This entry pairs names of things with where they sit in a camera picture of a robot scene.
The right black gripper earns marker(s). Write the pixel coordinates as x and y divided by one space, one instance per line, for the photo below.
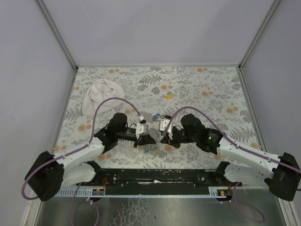
170 141

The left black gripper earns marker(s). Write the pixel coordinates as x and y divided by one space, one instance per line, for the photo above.
140 141

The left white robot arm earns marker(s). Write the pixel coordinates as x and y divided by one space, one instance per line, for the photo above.
50 172

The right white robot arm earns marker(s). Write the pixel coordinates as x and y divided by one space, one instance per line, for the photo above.
279 174

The blue tag key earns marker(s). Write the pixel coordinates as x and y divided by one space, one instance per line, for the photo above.
157 117

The floral table mat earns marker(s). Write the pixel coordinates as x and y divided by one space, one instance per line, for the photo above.
213 94

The yellow tag key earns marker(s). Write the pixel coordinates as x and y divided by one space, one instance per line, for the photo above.
168 95

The white crumpled cloth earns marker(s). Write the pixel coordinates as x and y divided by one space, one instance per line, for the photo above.
99 91

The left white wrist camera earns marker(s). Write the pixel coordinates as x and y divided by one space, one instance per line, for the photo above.
142 128

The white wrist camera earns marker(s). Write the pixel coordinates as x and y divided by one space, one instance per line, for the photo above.
142 128
162 127

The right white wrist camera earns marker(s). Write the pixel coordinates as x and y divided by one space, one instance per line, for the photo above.
162 127

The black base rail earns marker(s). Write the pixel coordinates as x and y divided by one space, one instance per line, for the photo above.
158 181

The aluminium frame profiles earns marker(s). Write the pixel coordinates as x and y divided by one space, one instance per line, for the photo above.
287 208

